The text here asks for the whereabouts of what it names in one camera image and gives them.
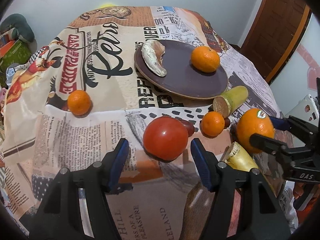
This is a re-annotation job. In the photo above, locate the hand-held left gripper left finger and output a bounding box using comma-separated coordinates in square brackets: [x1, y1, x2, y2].
[26, 138, 133, 240]

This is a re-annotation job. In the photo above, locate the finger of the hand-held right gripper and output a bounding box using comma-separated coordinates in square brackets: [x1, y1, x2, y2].
[250, 133, 320, 167]
[269, 115, 320, 137]

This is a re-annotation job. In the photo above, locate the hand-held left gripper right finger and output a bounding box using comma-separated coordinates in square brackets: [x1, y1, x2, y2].
[184, 138, 293, 240]

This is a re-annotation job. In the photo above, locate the large orange with sticker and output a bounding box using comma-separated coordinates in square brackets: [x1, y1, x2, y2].
[236, 108, 275, 154]

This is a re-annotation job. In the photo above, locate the red tomato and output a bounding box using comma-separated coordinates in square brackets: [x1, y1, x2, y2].
[143, 116, 189, 162]

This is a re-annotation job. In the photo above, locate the brown round plate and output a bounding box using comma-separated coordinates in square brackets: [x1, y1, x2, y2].
[134, 39, 229, 100]

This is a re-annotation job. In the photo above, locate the yellow sugarcane piece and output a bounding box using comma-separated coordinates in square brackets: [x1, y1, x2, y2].
[222, 141, 259, 172]

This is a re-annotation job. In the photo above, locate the white stickered case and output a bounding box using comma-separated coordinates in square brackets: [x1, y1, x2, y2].
[285, 94, 317, 123]

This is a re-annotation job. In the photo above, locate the white printed garment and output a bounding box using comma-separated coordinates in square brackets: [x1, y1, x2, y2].
[279, 186, 298, 228]

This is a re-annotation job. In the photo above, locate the small mandarin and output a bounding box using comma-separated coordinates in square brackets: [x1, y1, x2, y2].
[201, 111, 225, 137]

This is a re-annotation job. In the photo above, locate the printed newspaper tablecloth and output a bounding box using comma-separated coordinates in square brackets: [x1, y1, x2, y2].
[0, 5, 288, 240]

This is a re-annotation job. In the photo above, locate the green sugarcane piece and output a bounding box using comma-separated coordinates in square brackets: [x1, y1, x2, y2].
[213, 85, 249, 118]

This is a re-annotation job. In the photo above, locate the brown wooden door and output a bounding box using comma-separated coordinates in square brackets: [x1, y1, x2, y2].
[240, 0, 313, 84]

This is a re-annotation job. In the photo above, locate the white croissant-shaped bread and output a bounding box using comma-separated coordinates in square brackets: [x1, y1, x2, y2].
[141, 39, 167, 77]

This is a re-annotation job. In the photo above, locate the orange green box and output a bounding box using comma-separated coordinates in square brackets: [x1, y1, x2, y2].
[0, 39, 32, 67]

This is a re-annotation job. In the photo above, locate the green plush cushion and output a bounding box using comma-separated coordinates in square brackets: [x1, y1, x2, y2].
[0, 14, 35, 43]

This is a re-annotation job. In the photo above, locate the pink heart wall sticker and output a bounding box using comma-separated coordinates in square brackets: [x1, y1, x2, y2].
[296, 42, 320, 90]

